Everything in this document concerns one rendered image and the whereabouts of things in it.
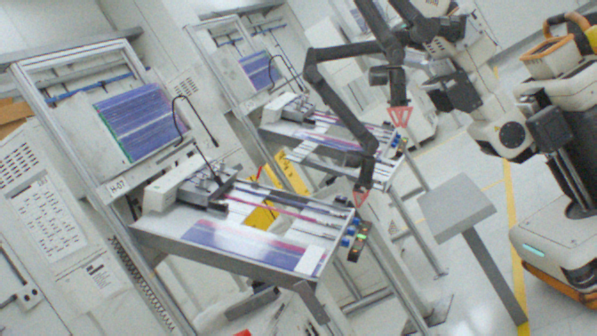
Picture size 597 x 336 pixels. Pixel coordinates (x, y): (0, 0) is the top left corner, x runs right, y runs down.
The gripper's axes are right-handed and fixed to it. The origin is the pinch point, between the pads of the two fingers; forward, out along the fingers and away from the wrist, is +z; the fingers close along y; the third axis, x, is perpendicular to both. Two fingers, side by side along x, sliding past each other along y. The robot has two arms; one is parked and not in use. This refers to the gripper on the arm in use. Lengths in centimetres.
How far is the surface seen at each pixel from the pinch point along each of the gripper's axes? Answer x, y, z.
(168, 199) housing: -69, 36, 5
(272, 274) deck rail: -18, 60, 10
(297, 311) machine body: -13, 25, 43
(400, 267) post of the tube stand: 22, -37, 42
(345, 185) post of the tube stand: -12.6, -36.9, 8.5
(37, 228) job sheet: -110, 61, 19
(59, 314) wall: -160, -29, 127
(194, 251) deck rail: -47, 60, 10
